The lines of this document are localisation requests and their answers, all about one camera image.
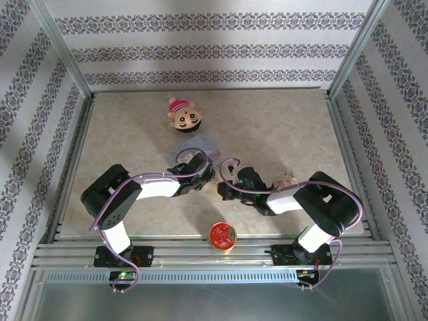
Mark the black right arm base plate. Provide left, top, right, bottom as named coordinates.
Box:
left=270, top=243, right=332, bottom=268

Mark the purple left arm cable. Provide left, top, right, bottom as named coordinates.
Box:
left=88, top=148, right=221, bottom=294

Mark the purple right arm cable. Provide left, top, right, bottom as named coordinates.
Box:
left=219, top=157, right=365, bottom=292

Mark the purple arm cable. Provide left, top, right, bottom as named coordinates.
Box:
left=88, top=148, right=221, bottom=294
left=219, top=157, right=365, bottom=292

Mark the aluminium front rail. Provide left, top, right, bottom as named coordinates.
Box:
left=31, top=233, right=395, bottom=269

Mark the cartoon face toy pink hat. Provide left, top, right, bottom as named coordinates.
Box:
left=167, top=96, right=203, bottom=134

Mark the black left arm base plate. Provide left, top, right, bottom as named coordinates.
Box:
left=93, top=245, right=155, bottom=268

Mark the aluminium frame post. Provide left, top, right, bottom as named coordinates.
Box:
left=326, top=0, right=391, bottom=98
left=28, top=0, right=95, bottom=101

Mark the left controller board green light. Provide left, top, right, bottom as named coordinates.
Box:
left=108, top=270, right=136, bottom=282

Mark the grey metal front panel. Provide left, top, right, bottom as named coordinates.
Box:
left=22, top=269, right=406, bottom=321

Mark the grey slotted cable duct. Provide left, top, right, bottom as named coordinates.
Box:
left=45, top=270, right=299, bottom=284

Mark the pale blue printed box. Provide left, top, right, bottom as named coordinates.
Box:
left=169, top=133, right=223, bottom=167

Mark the aluminium side rail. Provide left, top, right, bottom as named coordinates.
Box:
left=324, top=93, right=394, bottom=245
left=49, top=93, right=97, bottom=245

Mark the round red gold tin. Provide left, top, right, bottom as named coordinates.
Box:
left=207, top=221, right=237, bottom=254

